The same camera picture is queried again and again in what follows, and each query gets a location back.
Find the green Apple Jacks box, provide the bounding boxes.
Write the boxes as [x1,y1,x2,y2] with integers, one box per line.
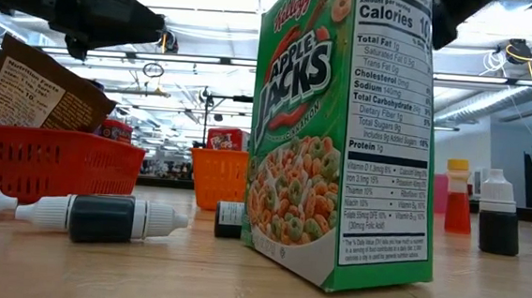
[236,0,454,298]

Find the black camera stand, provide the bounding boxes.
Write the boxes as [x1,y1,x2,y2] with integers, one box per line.
[198,86,255,150]

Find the orange plastic basket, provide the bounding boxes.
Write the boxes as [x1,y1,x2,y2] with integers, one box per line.
[185,145,251,215]

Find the red Froot Loops box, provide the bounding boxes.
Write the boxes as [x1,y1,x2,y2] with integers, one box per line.
[205,126,250,154]

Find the brown snack packet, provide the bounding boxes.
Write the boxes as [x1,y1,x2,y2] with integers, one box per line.
[0,33,123,136]

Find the red plastic basket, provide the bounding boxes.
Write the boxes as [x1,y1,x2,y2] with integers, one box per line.
[0,122,149,213]

